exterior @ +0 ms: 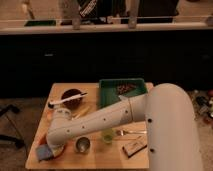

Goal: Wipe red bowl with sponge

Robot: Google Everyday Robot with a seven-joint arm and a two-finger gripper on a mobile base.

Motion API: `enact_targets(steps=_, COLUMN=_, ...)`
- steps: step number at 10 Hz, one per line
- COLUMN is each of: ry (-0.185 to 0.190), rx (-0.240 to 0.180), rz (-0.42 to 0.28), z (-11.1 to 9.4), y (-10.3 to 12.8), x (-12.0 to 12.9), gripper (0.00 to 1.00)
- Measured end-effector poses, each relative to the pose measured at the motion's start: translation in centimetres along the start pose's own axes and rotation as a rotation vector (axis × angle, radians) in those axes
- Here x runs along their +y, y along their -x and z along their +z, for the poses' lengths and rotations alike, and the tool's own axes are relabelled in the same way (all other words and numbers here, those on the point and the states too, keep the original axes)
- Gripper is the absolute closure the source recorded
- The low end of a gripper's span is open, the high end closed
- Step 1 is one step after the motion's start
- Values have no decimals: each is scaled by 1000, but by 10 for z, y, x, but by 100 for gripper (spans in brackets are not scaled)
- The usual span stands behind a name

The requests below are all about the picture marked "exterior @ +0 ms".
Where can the green plastic tray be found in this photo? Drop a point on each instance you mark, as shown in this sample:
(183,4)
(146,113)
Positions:
(108,90)

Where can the small metal cup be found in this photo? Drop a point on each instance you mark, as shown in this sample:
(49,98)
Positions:
(82,145)

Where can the brown food pile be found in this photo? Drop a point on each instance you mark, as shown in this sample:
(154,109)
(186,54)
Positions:
(125,88)

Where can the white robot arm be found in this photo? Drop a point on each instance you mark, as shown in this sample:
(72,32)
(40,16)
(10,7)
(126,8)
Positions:
(172,136)

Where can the silver fork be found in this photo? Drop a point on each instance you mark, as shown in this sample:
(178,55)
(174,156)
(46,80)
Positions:
(124,132)

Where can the small brown box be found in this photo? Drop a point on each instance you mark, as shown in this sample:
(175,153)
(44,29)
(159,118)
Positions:
(134,146)

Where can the wooden stick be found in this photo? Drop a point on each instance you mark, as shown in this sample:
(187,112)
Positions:
(82,112)

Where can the white handled brush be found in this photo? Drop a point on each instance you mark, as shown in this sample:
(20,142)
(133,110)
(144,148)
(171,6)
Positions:
(51,104)

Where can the green plastic cup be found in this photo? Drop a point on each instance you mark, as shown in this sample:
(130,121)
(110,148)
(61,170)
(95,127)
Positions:
(107,135)

